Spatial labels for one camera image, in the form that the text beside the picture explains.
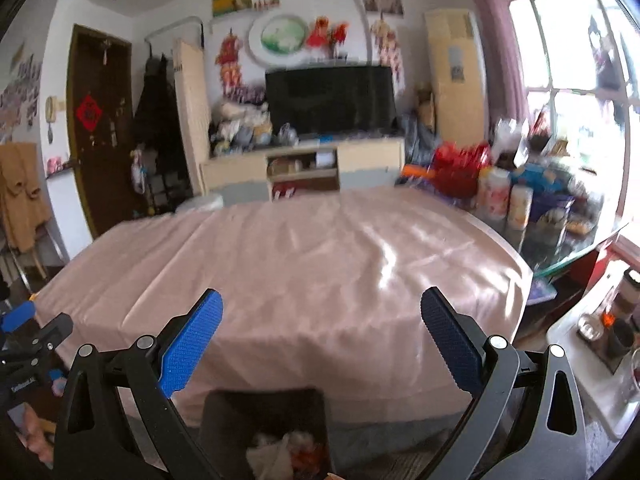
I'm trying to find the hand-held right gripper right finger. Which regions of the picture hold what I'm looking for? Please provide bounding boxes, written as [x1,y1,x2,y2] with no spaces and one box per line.
[420,286,591,480]

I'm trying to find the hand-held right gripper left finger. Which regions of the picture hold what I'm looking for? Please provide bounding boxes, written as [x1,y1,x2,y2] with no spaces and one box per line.
[52,288,224,480]

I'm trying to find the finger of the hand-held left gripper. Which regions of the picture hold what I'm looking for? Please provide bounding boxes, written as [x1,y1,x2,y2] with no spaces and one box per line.
[0,313,73,366]
[0,301,37,333]

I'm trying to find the dark grey trash bin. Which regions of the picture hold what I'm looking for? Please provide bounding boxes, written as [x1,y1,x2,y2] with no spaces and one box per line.
[200,387,333,480]

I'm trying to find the clear plastic wrap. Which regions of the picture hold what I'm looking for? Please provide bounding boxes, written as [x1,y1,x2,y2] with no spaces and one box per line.
[246,430,306,480]

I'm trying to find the person's left hand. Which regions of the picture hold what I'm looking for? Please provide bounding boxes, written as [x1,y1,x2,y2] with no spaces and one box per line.
[20,402,56,468]

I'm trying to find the brown hanging robe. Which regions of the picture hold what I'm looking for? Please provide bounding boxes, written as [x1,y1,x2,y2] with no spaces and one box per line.
[0,142,51,253]

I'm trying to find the pink tablecloth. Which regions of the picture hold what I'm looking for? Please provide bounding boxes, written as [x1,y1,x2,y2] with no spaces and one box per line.
[32,185,533,428]

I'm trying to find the white side counter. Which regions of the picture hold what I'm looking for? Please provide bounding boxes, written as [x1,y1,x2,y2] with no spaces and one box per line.
[545,255,640,436]

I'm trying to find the white round stool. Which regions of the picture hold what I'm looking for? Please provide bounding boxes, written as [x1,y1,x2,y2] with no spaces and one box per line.
[175,194,224,214]

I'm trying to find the glass ashtray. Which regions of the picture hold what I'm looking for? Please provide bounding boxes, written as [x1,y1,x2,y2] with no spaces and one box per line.
[577,312,606,342]

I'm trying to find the white floral label bottle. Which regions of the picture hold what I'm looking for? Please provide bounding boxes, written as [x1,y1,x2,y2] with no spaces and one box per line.
[476,167,511,218]
[507,185,533,231]

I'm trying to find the dark brown door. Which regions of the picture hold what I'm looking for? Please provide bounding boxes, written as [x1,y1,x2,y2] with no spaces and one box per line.
[67,24,138,238]

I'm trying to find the dark cup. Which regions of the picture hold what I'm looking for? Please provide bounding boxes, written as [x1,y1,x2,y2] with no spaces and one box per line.
[607,320,636,358]

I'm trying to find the red plastic basket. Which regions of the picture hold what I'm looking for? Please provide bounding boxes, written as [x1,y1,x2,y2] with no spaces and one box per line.
[432,142,493,198]

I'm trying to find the cream tv cabinet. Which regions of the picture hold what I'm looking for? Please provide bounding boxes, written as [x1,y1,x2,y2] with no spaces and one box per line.
[200,137,406,206]

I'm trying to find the pile of snack packets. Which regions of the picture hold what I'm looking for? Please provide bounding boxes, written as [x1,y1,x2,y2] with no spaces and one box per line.
[492,115,606,241]

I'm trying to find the colourful hanging bag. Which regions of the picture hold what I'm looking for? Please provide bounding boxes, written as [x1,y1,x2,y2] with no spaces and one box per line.
[131,147,150,196]

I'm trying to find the small cardboard box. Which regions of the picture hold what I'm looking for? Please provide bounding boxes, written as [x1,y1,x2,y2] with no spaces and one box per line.
[270,157,303,176]

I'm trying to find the pile of dark blue clothes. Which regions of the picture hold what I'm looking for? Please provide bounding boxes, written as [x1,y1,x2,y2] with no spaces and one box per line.
[400,112,441,166]

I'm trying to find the red diamond door paper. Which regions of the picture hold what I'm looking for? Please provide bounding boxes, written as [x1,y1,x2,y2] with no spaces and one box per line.
[76,94,104,133]

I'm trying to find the pile of bags and clothes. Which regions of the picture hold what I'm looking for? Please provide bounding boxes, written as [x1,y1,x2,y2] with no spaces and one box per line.
[210,100,301,156]

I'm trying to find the dark hanging coats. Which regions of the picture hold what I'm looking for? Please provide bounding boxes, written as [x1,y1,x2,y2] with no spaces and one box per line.
[132,52,193,211]

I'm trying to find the cream woven board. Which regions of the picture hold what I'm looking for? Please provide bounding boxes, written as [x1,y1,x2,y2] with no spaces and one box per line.
[172,40,211,196]

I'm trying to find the open cardboard box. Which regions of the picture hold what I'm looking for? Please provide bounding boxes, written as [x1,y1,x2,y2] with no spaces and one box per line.
[415,87,436,131]

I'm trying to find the beige covered floor air conditioner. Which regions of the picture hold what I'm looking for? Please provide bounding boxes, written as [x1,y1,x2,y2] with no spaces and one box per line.
[425,10,488,148]

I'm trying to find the black television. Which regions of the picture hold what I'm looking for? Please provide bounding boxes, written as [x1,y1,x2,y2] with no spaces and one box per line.
[265,65,401,136]

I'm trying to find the red hanging firecracker decoration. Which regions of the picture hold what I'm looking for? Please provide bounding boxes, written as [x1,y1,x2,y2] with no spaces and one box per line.
[215,30,246,97]

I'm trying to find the purple curtain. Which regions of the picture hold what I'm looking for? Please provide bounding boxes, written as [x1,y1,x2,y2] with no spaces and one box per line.
[460,0,531,126]

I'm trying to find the window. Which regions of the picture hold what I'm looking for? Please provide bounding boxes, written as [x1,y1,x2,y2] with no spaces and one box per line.
[495,0,640,231]

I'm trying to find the red hanging fish decoration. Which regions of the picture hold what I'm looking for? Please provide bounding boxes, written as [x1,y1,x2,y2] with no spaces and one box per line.
[306,17,331,51]
[330,22,350,56]

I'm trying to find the wall photo collage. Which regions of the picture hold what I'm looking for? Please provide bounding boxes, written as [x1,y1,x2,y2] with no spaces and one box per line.
[0,57,43,136]

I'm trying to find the red hanging string decoration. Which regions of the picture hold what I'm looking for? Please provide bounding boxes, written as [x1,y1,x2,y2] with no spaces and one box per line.
[372,19,405,91]

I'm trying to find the round white framed wall picture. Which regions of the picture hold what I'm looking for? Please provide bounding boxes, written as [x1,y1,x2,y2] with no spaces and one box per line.
[248,12,313,68]

